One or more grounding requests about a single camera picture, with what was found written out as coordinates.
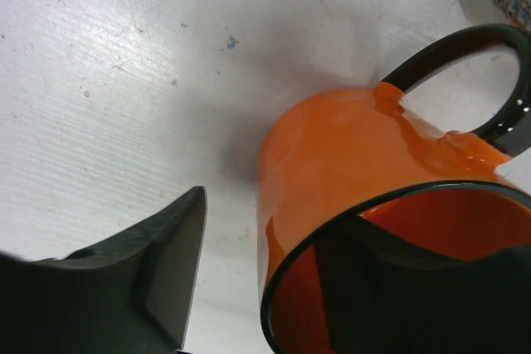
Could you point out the orange mug black handle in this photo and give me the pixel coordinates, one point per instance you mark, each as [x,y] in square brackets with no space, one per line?
[358,152]

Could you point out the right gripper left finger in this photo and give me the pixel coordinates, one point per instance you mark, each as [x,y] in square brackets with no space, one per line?
[129,293]

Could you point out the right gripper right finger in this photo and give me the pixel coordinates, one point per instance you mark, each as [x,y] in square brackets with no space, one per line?
[383,294]

